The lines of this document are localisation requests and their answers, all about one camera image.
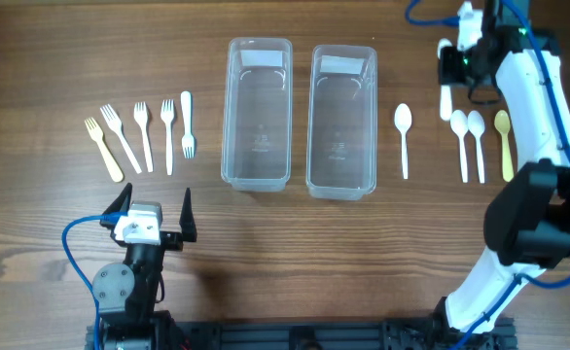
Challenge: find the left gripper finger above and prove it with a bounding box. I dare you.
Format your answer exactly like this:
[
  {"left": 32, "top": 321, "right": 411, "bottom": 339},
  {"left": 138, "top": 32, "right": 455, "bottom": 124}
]
[
  {"left": 179, "top": 188, "right": 197, "bottom": 242},
  {"left": 99, "top": 183, "right": 132, "bottom": 229}
]

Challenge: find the white plastic spoon pair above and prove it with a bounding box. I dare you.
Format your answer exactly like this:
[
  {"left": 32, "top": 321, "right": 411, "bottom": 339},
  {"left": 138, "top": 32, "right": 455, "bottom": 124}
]
[
  {"left": 449, "top": 110, "right": 469, "bottom": 183},
  {"left": 467, "top": 111, "right": 485, "bottom": 184}
]

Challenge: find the yellow plastic spoon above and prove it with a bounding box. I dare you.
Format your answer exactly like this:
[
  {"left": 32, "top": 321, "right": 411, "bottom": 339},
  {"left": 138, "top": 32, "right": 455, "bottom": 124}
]
[{"left": 494, "top": 110, "right": 515, "bottom": 182}]

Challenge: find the thick white plastic spoon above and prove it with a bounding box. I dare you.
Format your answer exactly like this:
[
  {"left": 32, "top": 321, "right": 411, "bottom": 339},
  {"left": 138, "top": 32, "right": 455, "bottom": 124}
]
[{"left": 437, "top": 38, "right": 453, "bottom": 122}]

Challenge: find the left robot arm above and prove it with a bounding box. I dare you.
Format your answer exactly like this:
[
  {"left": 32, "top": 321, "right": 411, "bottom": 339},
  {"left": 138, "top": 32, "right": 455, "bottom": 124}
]
[{"left": 85, "top": 184, "right": 197, "bottom": 350}]

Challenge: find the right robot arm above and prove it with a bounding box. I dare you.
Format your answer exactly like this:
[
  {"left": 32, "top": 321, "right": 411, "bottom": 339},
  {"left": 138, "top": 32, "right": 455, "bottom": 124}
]
[{"left": 430, "top": 1, "right": 570, "bottom": 349}]

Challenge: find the clear plastic container left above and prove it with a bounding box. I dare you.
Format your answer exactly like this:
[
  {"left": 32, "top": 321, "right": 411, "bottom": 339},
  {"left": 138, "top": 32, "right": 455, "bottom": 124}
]
[{"left": 221, "top": 38, "right": 293, "bottom": 193}]

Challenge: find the clear plastic container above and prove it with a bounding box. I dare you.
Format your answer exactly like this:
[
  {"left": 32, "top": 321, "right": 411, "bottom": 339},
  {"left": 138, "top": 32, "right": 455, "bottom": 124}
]
[
  {"left": 221, "top": 38, "right": 293, "bottom": 193},
  {"left": 305, "top": 45, "right": 377, "bottom": 200}
]

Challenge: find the clear plastic container right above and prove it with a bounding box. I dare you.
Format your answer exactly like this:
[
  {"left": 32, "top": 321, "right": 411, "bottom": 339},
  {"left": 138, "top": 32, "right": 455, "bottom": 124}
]
[{"left": 305, "top": 45, "right": 377, "bottom": 200}]

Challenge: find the yellow plastic fork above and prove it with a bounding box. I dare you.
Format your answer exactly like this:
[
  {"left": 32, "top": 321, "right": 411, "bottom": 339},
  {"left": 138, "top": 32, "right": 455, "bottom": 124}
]
[{"left": 85, "top": 117, "right": 124, "bottom": 183}]

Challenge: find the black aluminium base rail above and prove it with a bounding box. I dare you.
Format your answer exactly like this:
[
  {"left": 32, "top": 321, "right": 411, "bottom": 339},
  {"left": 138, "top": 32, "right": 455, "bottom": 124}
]
[{"left": 99, "top": 318, "right": 518, "bottom": 350}]

